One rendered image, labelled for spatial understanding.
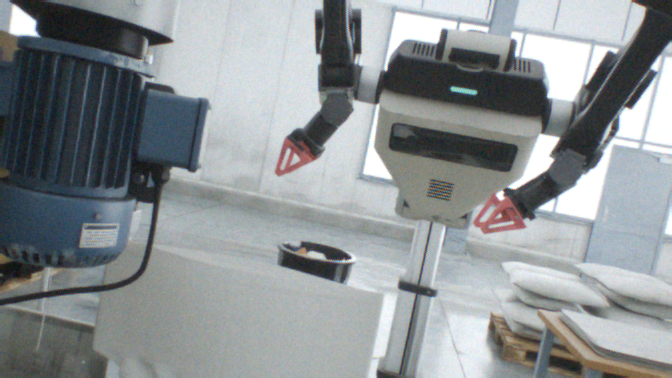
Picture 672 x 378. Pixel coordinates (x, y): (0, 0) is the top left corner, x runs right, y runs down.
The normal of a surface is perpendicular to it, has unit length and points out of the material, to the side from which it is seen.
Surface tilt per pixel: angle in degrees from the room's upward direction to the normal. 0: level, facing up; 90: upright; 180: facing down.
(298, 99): 90
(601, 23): 90
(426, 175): 130
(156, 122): 90
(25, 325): 90
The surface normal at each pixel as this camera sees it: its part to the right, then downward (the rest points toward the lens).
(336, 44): -0.04, 0.63
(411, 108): 0.05, -0.72
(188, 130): 0.30, 0.13
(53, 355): -0.11, 0.06
